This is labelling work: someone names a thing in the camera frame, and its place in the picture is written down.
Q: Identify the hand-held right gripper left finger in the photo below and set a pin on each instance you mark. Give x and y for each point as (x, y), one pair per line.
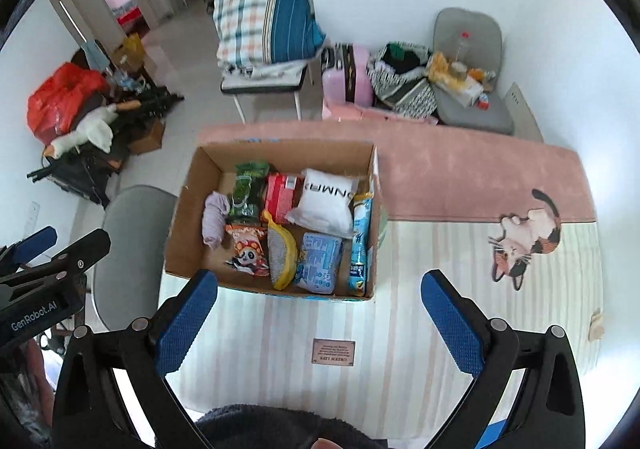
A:
(185, 324)

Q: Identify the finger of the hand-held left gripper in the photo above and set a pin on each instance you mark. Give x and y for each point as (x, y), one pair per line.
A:
(75, 256)
(32, 243)

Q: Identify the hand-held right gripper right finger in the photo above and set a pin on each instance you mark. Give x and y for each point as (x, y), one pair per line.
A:
(452, 324)

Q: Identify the orange panda snack packet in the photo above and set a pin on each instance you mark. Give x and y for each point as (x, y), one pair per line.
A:
(247, 249)

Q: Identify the purple socks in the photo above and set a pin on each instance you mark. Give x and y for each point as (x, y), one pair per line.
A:
(215, 221)

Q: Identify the yellow grey sponge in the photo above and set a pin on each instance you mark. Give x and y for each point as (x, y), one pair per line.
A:
(280, 249)

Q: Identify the long blue stick packet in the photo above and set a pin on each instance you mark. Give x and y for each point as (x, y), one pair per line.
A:
(360, 239)

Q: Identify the green wipes packet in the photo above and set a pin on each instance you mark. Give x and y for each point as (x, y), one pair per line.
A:
(247, 194)

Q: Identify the blue tissue packet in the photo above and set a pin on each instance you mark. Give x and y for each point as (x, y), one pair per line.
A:
(317, 261)

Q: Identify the red packet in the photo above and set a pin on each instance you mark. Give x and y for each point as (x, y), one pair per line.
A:
(280, 196)

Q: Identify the white soft packet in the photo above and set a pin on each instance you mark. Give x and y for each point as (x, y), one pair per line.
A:
(325, 209)

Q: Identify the person's left forearm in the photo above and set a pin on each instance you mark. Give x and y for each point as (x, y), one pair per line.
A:
(27, 389)

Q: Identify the person's right hand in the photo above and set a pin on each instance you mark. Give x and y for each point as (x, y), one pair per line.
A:
(327, 445)

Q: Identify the grey round chair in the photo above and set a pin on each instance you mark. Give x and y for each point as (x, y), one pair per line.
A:
(135, 229)

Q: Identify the black folded stroller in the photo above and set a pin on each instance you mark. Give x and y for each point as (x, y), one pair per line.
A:
(80, 174)

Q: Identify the brown mat label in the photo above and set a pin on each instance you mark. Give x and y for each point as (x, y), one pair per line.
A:
(334, 352)

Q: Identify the dark fleece clothing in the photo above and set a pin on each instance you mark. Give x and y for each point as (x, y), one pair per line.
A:
(260, 429)

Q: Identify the white goose plush toy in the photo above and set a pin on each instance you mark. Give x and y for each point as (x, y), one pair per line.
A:
(95, 129)

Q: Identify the small brown cardboard box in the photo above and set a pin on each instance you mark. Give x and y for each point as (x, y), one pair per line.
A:
(147, 139)

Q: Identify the small beige tag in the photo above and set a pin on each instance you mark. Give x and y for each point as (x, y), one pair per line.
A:
(596, 325)

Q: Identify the red plastic bag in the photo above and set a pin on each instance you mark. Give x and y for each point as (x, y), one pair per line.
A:
(60, 99)

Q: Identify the light blue cloth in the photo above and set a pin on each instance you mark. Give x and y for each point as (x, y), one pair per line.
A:
(96, 56)

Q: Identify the yellow cardboard box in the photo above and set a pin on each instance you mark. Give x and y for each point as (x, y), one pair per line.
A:
(129, 51)

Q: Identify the white panel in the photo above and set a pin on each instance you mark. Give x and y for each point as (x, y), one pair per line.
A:
(524, 111)

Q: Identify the small red white item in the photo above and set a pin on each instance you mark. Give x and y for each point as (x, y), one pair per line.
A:
(484, 101)

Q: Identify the white paper package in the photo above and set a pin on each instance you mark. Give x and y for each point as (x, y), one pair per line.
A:
(467, 93)

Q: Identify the black white patterned bag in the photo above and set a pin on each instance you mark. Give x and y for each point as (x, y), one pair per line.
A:
(402, 89)

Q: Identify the tape roll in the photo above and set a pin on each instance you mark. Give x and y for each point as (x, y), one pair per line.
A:
(458, 69)

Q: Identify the white bench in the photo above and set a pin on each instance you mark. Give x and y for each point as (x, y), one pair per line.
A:
(265, 81)

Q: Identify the yellow plastic bag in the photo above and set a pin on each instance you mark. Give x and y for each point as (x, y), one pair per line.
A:
(439, 66)

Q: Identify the pink suitcase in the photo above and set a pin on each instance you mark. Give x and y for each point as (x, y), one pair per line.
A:
(347, 79)

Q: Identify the clear plastic bottle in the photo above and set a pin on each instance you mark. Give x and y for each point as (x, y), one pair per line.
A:
(463, 48)

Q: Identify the grey cushioned chair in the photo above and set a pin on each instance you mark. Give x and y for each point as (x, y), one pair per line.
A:
(470, 21)

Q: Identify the plaid bedding bundle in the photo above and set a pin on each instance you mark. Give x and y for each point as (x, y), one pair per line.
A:
(265, 14)

